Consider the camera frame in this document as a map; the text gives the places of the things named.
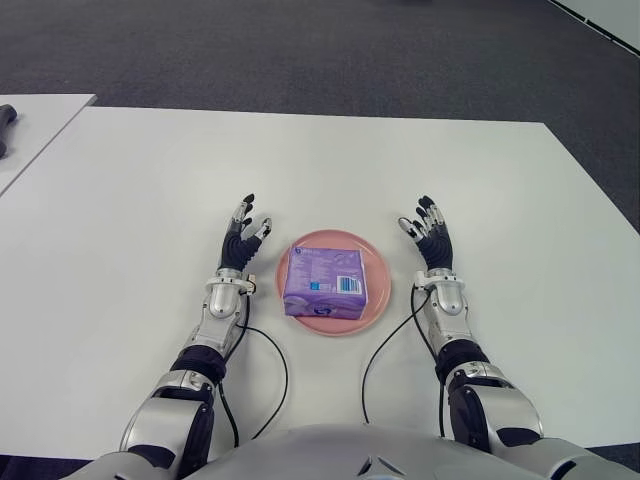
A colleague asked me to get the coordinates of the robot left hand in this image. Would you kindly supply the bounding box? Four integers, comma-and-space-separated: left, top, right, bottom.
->
219, 193, 274, 274

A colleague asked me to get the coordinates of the silver robot torso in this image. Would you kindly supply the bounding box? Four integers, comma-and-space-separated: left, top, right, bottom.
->
74, 423, 511, 480

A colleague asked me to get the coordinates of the purple tissue paper pack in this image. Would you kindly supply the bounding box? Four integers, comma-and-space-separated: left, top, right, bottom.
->
282, 245, 368, 319

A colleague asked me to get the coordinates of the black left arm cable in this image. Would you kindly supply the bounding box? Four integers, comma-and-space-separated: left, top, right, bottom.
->
217, 294, 290, 447

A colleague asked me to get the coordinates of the pink round plate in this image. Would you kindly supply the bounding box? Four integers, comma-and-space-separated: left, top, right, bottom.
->
275, 228, 393, 337

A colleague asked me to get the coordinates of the black tool handle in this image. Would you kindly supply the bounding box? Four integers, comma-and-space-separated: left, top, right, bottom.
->
0, 103, 20, 159

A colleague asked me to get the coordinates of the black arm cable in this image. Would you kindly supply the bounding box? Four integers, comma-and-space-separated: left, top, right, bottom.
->
361, 284, 449, 441
217, 294, 290, 447

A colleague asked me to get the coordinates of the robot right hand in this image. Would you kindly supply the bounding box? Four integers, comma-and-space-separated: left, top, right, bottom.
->
398, 195, 457, 271

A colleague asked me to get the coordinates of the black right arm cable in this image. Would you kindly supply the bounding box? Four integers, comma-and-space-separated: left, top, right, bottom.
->
361, 284, 449, 441

